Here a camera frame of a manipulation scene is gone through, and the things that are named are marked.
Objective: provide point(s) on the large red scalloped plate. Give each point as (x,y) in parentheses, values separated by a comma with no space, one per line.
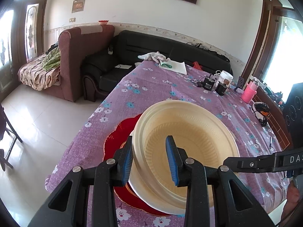
(116,140)

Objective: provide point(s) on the person's right hand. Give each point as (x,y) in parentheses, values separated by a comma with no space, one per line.
(293,198)

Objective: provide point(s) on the black servo box right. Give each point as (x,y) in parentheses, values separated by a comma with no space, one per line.
(221,88)

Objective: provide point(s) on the white paper bag green logo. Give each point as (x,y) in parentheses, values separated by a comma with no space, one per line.
(173,66)

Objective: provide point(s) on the black perforated stand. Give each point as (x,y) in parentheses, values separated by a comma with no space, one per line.
(240,84)

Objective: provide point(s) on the maroon armchair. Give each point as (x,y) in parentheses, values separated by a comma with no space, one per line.
(57,73)

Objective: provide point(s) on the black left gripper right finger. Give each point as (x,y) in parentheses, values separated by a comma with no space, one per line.
(234,204)

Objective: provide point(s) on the brown wooden cabinet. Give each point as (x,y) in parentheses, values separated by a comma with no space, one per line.
(276,120)

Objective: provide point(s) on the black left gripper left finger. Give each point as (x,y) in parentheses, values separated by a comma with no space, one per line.
(67,205)

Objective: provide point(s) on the pink water bottle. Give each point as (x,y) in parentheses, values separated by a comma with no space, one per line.
(250,90)

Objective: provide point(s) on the white rag cloth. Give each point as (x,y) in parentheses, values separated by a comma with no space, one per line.
(154,56)

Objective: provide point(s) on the black servo box left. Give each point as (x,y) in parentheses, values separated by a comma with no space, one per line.
(208,83)

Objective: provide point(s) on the white foam bowl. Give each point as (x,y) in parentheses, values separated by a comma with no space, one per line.
(166,198)

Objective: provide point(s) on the black sofa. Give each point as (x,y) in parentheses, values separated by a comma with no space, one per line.
(103,70)

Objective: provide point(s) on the black servo box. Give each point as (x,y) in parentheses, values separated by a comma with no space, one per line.
(221,88)
(208,83)

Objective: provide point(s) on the white plastic jar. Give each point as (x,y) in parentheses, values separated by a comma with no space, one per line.
(225,78)

